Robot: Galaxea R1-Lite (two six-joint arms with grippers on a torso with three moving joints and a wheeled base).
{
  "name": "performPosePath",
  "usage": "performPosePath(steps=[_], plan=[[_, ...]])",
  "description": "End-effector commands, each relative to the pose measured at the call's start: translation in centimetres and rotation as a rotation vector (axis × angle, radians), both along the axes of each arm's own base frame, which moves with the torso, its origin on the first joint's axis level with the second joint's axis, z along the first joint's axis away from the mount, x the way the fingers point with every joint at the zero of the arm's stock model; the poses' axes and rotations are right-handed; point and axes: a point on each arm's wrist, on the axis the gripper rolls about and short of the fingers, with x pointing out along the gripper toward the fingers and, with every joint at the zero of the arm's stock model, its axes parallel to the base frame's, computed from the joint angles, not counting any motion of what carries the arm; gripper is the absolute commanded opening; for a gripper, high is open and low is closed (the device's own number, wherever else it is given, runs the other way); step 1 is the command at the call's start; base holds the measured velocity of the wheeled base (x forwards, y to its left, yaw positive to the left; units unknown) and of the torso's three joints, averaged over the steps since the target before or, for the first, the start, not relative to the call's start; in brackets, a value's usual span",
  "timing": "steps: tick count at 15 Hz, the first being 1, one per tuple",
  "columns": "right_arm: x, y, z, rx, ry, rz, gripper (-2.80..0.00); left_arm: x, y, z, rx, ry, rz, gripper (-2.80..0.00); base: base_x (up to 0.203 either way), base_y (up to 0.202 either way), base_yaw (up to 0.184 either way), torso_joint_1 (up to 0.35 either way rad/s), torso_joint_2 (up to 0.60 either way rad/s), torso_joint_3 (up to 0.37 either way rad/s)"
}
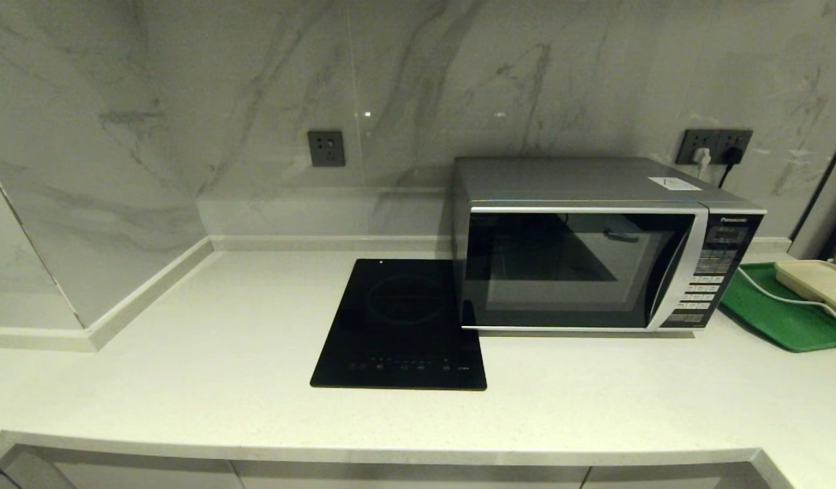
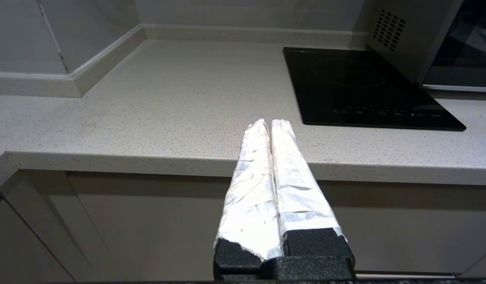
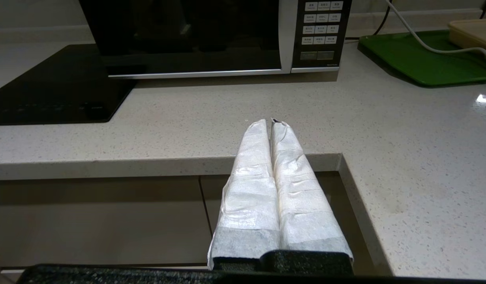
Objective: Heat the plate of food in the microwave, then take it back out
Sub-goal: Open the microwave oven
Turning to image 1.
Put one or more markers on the silver Panasonic microwave oven body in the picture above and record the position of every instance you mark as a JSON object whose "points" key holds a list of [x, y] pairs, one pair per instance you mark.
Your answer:
{"points": [[560, 179]]}

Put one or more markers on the white paper sheet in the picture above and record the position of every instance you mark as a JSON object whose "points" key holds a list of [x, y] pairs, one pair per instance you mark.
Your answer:
{"points": [[673, 184]]}

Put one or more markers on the black induction cooktop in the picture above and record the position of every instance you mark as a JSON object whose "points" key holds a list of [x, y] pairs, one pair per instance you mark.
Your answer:
{"points": [[397, 326]]}

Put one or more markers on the white power plug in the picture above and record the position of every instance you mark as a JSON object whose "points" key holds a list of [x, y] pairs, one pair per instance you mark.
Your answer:
{"points": [[702, 158]]}

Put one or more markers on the green plastic tray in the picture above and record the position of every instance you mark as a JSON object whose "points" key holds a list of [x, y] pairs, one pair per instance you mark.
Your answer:
{"points": [[764, 319]]}

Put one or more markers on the beige plastic box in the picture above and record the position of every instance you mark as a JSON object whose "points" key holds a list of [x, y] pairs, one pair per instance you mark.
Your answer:
{"points": [[818, 282]]}

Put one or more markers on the grey cabinet side panel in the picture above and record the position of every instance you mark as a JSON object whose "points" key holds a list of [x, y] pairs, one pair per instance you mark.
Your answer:
{"points": [[24, 475]]}

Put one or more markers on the grey single wall socket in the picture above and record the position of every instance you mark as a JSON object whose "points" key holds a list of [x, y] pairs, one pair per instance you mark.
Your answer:
{"points": [[326, 149]]}

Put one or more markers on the grey double wall socket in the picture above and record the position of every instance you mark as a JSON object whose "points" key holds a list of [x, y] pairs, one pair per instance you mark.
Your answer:
{"points": [[716, 138]]}

